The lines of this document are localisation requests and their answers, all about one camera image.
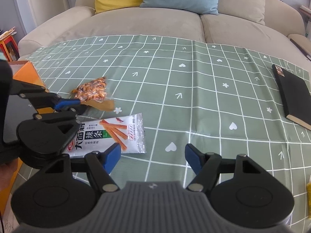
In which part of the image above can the orange storage box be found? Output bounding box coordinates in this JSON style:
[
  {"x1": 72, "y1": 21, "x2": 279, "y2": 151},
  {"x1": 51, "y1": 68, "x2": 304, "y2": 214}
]
[{"x1": 0, "y1": 60, "x2": 50, "y2": 209}]

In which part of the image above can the orange spicy snack packet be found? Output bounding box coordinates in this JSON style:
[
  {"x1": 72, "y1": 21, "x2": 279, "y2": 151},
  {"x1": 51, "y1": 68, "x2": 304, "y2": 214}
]
[{"x1": 71, "y1": 77, "x2": 115, "y2": 111}]

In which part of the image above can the white spicy strip packet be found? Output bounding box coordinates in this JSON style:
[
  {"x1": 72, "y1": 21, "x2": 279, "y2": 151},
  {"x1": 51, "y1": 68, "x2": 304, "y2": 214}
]
[{"x1": 63, "y1": 113, "x2": 146, "y2": 157}]

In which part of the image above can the yellow box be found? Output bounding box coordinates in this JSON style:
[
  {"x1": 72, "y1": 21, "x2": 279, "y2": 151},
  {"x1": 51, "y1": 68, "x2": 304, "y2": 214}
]
[{"x1": 306, "y1": 181, "x2": 311, "y2": 214}]

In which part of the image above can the black notebook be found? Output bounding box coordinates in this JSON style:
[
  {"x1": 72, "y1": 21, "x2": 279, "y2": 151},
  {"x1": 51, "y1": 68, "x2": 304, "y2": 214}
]
[{"x1": 272, "y1": 64, "x2": 311, "y2": 130}]

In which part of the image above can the beige sofa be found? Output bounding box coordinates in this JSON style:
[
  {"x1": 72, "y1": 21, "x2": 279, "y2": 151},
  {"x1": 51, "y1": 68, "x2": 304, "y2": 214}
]
[{"x1": 18, "y1": 0, "x2": 310, "y2": 69}]

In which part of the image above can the green grid tablecloth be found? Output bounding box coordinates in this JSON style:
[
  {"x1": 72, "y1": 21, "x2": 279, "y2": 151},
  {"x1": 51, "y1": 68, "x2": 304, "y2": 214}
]
[{"x1": 26, "y1": 35, "x2": 310, "y2": 232}]

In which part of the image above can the orange red stool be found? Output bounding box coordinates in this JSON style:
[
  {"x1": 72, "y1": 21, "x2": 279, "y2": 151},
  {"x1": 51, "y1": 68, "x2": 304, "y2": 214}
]
[{"x1": 0, "y1": 35, "x2": 19, "y2": 62}]

